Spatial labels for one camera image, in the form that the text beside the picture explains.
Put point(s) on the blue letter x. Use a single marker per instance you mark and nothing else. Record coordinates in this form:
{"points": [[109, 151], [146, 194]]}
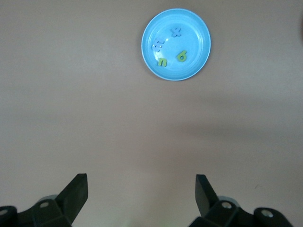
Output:
{"points": [[176, 32]]}

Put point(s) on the green letter p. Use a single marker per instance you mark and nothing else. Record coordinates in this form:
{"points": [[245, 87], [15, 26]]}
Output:
{"points": [[184, 53]]}

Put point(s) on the blue letter m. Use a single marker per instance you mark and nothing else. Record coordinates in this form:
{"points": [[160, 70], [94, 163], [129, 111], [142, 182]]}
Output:
{"points": [[158, 45]]}

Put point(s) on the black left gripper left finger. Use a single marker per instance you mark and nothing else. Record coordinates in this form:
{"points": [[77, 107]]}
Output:
{"points": [[59, 212]]}

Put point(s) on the green letter u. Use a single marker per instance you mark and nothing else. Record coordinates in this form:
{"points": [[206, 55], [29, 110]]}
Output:
{"points": [[162, 59]]}

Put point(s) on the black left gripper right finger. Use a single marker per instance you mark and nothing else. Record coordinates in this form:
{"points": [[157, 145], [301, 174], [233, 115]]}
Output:
{"points": [[220, 212]]}

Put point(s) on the blue plate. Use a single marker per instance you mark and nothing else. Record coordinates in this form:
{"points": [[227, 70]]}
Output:
{"points": [[189, 66]]}

